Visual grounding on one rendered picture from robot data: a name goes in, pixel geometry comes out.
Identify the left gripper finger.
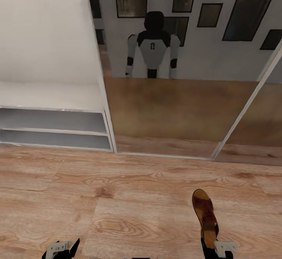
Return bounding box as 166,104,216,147
69,239,80,259

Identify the sandal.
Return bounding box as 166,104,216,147
192,189,219,249

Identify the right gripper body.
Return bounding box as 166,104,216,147
204,248,233,259

